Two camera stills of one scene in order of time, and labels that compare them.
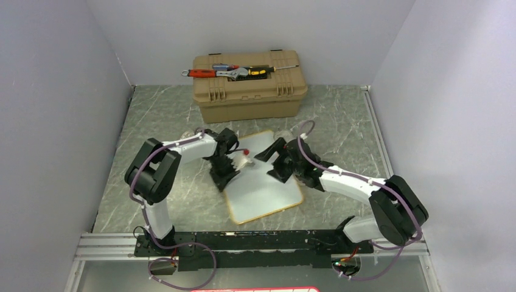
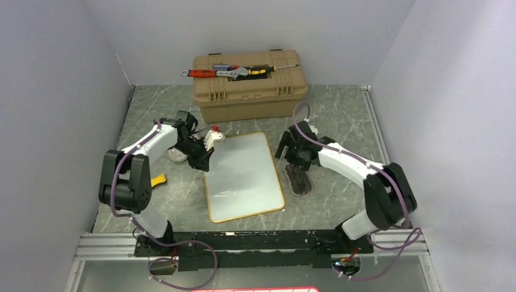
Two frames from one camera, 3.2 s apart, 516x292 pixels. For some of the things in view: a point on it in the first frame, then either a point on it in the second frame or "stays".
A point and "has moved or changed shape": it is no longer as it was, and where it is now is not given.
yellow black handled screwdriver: x=257 y=70 stays
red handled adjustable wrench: x=212 y=73 stays
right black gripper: x=265 y=155 -> x=300 y=163
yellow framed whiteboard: x=252 y=194 has moved or changed shape
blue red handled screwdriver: x=228 y=67 stays
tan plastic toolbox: x=274 y=95 stays
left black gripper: x=221 y=180 -> x=204 y=165
